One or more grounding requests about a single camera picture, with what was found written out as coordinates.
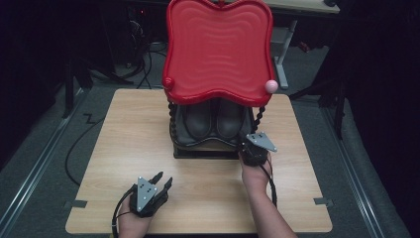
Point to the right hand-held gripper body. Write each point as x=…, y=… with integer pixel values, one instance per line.
x=257, y=148

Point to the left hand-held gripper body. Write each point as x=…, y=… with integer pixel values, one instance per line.
x=145, y=195

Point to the black flip-flop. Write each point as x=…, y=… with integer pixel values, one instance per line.
x=198, y=120
x=231, y=120

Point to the red and black shoe rack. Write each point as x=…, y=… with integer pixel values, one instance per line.
x=218, y=53

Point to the person's right hand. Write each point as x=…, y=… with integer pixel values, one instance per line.
x=254, y=177

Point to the person's left hand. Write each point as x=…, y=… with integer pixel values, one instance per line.
x=132, y=224

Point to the grey tape strip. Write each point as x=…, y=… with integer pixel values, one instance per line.
x=324, y=201
x=76, y=204

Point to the black metal stand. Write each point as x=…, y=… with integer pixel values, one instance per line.
x=68, y=89
x=339, y=109

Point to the white desk with metal leg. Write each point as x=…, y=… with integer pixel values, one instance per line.
x=297, y=6

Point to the dark computer tower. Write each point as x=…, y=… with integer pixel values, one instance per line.
x=137, y=29

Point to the small black object on desk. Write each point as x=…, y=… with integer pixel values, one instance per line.
x=329, y=2

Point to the metal floor rail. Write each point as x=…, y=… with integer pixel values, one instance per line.
x=353, y=172
x=36, y=165

